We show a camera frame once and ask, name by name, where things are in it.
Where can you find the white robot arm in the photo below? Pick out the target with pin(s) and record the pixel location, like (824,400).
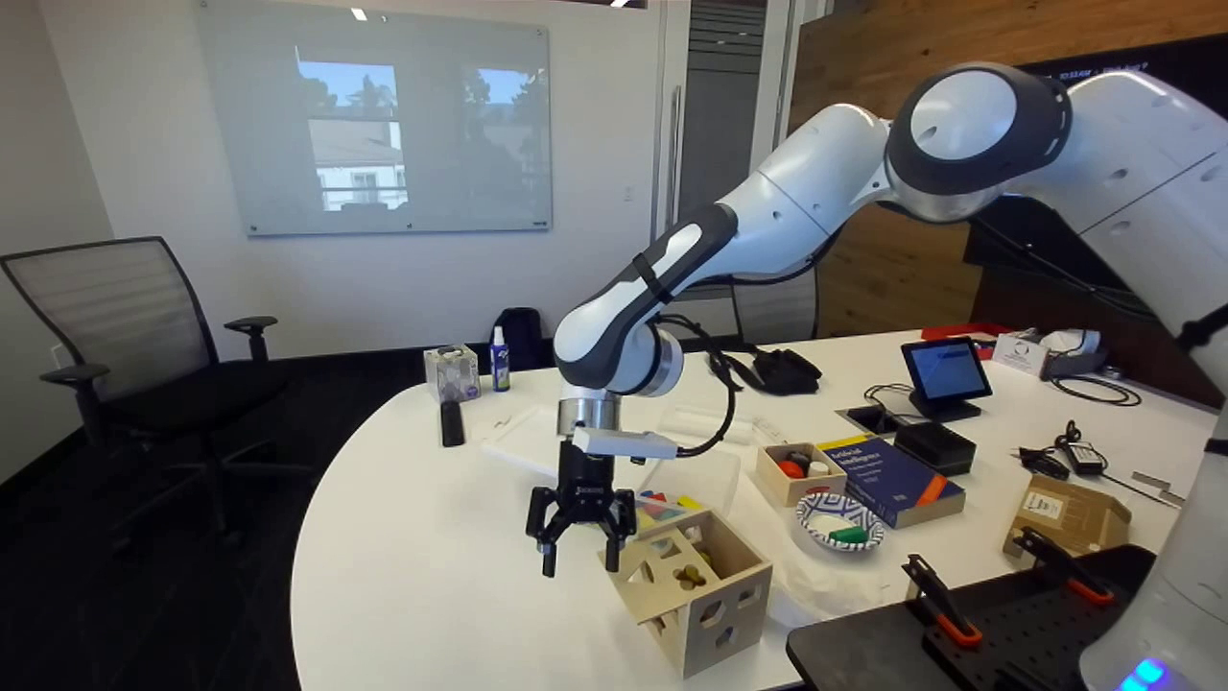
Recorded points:
(768,204)

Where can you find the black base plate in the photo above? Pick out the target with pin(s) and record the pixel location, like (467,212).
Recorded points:
(1024,638)

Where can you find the small clear plastic box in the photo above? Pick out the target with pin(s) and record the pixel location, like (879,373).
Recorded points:
(450,373)

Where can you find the black rectangular device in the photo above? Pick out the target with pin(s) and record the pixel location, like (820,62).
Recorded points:
(933,447)

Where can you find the black mesh office chair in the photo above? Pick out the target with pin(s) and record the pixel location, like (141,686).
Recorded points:
(117,322)

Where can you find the white round device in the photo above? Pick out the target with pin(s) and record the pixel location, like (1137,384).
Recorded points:
(1073,347)

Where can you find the small spray bottle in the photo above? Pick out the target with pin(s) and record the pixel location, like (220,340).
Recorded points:
(500,372)

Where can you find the blue hardcover book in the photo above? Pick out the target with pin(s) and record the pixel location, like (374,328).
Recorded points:
(896,486)

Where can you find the small open wooden box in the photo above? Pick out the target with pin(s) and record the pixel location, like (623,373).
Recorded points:
(768,482)

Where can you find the flat black phone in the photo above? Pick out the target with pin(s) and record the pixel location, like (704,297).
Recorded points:
(871,418)

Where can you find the grey metal bracket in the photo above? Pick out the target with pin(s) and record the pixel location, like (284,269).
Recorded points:
(1158,486)

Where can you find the small black upright object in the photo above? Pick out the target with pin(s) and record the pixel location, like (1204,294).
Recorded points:
(450,423)

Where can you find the wall-mounted glass whiteboard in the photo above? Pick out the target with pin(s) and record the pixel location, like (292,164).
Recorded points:
(253,130)

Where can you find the blue patterned plate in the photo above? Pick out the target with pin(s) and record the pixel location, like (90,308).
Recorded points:
(820,516)

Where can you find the wooden shape sorter cube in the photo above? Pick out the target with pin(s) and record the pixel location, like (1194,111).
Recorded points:
(717,616)

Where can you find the green wooden block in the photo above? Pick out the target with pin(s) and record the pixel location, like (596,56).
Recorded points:
(844,530)

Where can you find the black tablet on stand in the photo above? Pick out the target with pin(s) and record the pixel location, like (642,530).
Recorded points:
(947,372)

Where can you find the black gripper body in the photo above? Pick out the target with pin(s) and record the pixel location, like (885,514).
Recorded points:
(584,486)

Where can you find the brown cardboard box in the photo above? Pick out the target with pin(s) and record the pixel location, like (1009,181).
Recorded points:
(1068,514)

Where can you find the red wooden block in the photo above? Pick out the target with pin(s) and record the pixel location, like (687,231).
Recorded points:
(791,472)

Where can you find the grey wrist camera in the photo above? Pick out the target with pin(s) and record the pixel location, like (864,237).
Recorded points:
(633,442)

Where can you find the flat red object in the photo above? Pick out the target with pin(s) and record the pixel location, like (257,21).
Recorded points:
(960,332)

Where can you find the clear plastic container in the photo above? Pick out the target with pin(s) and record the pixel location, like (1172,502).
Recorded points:
(700,482)

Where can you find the black orange clamp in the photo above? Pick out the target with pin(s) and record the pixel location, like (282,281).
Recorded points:
(1061,565)
(942,606)

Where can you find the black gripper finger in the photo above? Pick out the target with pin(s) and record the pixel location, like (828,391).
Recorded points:
(619,520)
(543,520)

